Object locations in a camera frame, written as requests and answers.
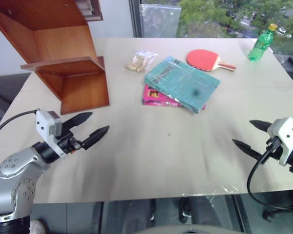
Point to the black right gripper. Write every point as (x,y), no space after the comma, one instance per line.
(275,150)

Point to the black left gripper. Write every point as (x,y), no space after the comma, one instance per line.
(69,143)

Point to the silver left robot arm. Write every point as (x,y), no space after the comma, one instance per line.
(13,175)

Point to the wooden shelf unit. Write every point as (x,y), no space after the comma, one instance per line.
(73,87)

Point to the magenta book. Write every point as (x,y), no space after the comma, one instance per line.
(154,97)

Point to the teal book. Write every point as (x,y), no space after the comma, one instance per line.
(185,83)

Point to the clear bag of beige snacks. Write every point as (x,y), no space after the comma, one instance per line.
(140,62)

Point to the dark grey case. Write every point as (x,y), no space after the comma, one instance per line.
(5,92)

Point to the green plastic bottle yellow cap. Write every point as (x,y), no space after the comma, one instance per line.
(260,45)

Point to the red table tennis paddle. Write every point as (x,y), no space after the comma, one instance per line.
(201,59)

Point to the clear plastic bag on window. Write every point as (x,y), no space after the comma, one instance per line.
(160,20)

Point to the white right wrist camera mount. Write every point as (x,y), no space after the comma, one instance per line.
(286,134)

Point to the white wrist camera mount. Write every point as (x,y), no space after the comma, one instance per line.
(44,124)
(286,134)

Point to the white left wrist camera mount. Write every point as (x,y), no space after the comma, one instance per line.
(44,124)

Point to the dark window frame post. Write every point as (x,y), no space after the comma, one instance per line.
(134,18)

